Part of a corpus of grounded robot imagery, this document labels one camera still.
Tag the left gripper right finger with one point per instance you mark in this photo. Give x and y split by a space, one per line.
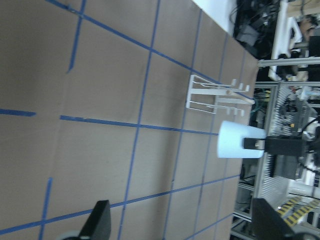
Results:
268 225

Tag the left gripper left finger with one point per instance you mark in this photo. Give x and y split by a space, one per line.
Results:
96 227

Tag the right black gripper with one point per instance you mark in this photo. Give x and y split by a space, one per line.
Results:
278 145

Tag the light blue plastic cup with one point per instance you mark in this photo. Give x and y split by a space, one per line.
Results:
231 141

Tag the white wire cup rack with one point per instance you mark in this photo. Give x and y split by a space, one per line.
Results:
206 96

